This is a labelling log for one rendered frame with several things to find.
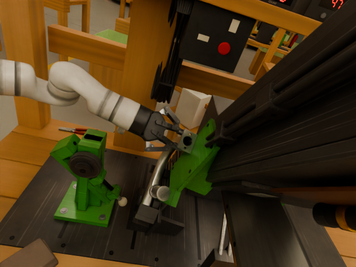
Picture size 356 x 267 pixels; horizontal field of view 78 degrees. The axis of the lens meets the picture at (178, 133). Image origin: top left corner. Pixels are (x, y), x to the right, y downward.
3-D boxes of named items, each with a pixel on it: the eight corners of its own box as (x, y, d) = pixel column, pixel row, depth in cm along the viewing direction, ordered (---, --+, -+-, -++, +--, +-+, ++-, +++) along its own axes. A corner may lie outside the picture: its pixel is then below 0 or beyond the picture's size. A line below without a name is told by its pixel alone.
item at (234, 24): (233, 74, 65) (257, 19, 56) (178, 58, 62) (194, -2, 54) (226, 61, 75) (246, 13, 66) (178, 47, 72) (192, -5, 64)
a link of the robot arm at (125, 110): (135, 107, 63) (115, 97, 61) (144, 98, 53) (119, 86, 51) (122, 135, 61) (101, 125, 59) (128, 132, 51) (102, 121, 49)
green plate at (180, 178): (195, 209, 59) (246, 160, 49) (168, 199, 57) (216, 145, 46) (193, 178, 68) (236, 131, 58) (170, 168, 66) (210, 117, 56)
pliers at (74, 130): (98, 131, 100) (98, 128, 99) (96, 138, 96) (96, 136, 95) (60, 126, 96) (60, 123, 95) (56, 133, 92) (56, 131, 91)
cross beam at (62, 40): (347, 132, 100) (362, 116, 95) (48, 51, 81) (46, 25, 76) (340, 126, 104) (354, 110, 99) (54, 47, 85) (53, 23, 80)
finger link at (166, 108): (163, 106, 57) (176, 125, 58) (169, 103, 57) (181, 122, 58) (160, 108, 59) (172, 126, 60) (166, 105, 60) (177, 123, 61)
